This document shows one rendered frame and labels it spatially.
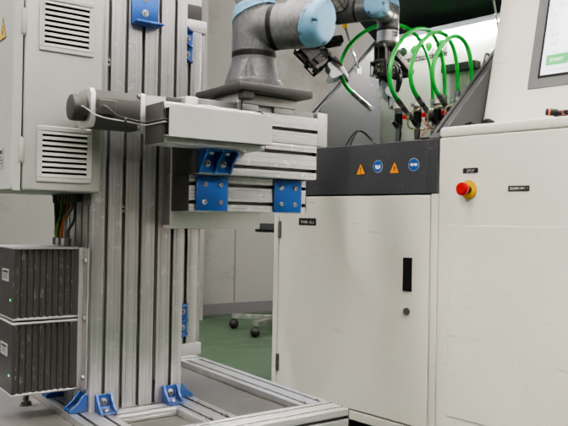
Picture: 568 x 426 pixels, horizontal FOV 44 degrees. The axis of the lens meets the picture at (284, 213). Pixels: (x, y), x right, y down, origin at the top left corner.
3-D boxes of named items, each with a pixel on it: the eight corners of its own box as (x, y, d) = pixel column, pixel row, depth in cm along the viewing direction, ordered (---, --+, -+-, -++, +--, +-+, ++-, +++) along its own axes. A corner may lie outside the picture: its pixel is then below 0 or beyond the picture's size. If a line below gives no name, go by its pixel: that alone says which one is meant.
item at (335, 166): (281, 195, 253) (282, 150, 253) (291, 196, 256) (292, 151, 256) (426, 193, 207) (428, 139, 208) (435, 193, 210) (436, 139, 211)
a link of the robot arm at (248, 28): (244, 60, 193) (246, 11, 193) (289, 57, 188) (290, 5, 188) (222, 51, 183) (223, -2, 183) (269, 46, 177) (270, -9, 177)
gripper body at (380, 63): (368, 79, 243) (369, 43, 243) (385, 82, 249) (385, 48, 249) (386, 75, 237) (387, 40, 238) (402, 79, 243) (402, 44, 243)
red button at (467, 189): (452, 198, 196) (452, 179, 196) (460, 199, 199) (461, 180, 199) (468, 198, 193) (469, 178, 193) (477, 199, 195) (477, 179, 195)
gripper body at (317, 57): (314, 79, 251) (291, 55, 252) (331, 64, 254) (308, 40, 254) (319, 69, 244) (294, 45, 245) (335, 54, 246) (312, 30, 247)
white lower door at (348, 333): (274, 389, 253) (277, 197, 253) (279, 387, 255) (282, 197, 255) (424, 430, 206) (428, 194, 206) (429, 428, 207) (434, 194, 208)
